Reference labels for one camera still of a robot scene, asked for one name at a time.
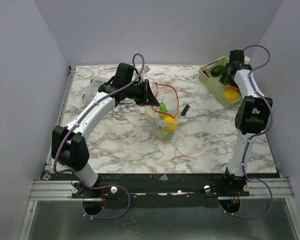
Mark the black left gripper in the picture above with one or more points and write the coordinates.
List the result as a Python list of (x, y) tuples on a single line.
[(147, 98)]

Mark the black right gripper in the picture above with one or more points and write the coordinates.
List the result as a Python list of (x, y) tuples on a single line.
[(226, 74)]

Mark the yellow toy lemon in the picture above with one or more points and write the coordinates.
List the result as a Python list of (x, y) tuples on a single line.
[(231, 95)]

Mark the clear zip bag orange zipper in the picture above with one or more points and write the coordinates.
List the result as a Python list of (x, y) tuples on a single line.
[(171, 99)]

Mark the yellow toy pear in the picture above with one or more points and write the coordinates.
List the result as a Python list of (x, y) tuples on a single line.
[(170, 123)]

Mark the green toy cabbage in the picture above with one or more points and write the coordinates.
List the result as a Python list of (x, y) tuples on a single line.
[(164, 134)]

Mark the orange toy peach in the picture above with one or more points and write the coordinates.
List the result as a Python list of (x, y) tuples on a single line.
[(230, 87)]

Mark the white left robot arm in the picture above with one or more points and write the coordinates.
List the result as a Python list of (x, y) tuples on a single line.
[(69, 147)]

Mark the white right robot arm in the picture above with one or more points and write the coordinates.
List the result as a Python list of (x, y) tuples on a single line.
[(253, 117)]

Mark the dark green toy avocado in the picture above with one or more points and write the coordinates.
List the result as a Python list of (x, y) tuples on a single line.
[(217, 70)]

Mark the green perforated plastic basket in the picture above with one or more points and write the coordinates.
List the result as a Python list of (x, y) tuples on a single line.
[(212, 83)]

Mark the black pin header strip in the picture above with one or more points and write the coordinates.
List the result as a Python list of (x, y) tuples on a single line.
[(185, 110)]

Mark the clear plastic box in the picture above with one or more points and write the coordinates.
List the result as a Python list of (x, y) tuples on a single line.
[(92, 89)]

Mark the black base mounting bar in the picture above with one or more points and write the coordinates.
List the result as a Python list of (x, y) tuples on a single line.
[(210, 189)]

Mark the aluminium frame rail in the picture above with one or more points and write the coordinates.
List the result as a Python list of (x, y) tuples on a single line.
[(61, 190)]

